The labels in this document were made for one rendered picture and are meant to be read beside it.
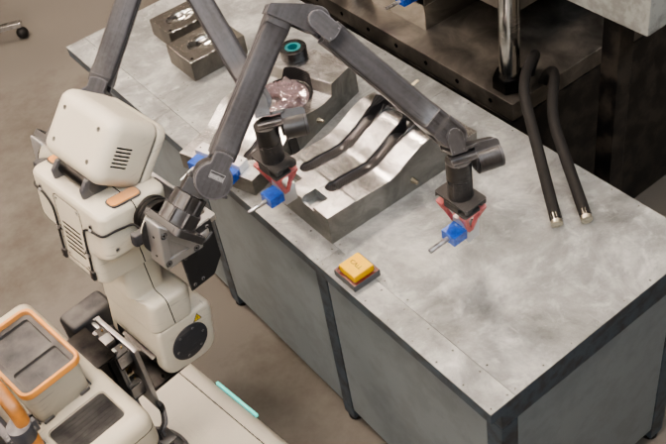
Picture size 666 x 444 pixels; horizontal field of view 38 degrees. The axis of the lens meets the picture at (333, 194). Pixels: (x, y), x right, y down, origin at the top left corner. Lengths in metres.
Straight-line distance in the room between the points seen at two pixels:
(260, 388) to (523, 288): 1.18
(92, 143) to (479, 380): 0.95
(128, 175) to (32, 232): 1.98
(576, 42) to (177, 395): 1.58
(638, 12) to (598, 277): 0.68
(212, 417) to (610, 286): 1.17
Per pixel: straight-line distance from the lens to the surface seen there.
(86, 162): 2.05
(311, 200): 2.48
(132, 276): 2.26
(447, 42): 3.10
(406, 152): 2.50
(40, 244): 3.95
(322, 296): 2.66
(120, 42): 2.31
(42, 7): 5.42
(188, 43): 3.15
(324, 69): 2.83
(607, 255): 2.39
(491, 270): 2.35
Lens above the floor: 2.54
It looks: 42 degrees down
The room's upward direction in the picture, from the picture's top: 10 degrees counter-clockwise
